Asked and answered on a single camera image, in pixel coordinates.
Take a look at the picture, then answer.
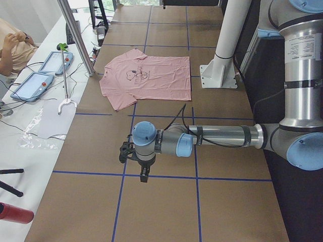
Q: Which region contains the person in beige shirt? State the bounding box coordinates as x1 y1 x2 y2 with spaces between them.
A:
1 19 38 76

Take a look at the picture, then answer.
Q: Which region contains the pink Snoopy t-shirt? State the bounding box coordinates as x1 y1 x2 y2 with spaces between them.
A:
99 48 191 111

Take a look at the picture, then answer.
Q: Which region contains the aluminium frame post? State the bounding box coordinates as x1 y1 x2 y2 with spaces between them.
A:
57 0 95 77

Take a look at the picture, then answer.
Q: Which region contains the black power adapter box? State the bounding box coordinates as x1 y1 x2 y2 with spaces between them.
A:
95 26 107 46

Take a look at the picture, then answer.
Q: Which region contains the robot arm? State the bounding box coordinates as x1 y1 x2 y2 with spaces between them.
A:
119 1 322 183

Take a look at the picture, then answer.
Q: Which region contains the clear plastic bag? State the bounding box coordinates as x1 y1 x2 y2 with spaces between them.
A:
17 102 76 150

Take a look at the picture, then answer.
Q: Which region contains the near blue teach pendant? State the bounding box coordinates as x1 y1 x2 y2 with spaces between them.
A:
10 72 54 102

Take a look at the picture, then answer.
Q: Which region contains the far blue teach pendant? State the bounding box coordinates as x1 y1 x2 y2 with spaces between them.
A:
38 51 74 75

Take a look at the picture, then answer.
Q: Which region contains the blue teach pendant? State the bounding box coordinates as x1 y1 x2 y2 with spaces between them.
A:
38 51 74 75
10 72 54 102

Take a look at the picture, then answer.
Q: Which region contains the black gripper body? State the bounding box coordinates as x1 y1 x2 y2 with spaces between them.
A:
138 159 154 176

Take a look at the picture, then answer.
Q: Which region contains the reacher grabber stick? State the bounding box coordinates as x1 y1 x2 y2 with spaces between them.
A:
57 43 77 115

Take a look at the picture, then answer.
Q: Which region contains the red cylinder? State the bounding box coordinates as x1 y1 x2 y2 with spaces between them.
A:
1 203 34 224

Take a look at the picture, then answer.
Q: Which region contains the white camera pole with base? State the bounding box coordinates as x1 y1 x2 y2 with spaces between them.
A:
200 1 243 89

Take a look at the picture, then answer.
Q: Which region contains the black keyboard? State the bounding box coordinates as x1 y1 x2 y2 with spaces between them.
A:
66 20 81 45

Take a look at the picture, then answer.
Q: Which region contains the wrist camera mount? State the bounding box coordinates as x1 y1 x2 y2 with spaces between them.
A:
119 134 136 164

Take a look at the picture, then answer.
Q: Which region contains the black tripod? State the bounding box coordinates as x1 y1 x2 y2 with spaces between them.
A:
0 168 24 197

